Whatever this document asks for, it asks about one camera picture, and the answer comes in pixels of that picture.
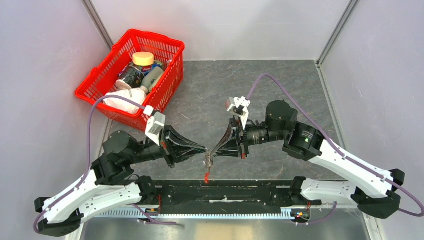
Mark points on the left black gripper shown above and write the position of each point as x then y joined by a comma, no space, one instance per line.
175,145

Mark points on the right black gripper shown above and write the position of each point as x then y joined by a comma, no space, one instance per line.
229,146

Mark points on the metal keyring holder red handle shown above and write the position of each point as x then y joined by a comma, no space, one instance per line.
208,163

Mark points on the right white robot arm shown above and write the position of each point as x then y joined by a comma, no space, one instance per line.
371,189

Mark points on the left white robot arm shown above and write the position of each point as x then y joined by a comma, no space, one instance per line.
107,185

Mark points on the white plastic bag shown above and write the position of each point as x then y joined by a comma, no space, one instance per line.
135,95

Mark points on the grey green bottle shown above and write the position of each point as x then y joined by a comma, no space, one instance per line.
151,79

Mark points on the dark patterned cup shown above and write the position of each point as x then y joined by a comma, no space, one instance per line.
130,78

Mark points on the jar with cream lid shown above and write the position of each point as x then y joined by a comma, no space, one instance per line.
143,61

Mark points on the red plastic basket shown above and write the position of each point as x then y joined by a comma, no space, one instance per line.
101,80

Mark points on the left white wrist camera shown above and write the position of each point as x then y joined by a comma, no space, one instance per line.
155,124

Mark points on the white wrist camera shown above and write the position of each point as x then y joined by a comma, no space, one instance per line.
155,124
238,106

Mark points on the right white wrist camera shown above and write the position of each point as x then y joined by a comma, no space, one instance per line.
238,106

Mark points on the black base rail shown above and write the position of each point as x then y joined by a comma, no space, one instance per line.
194,197

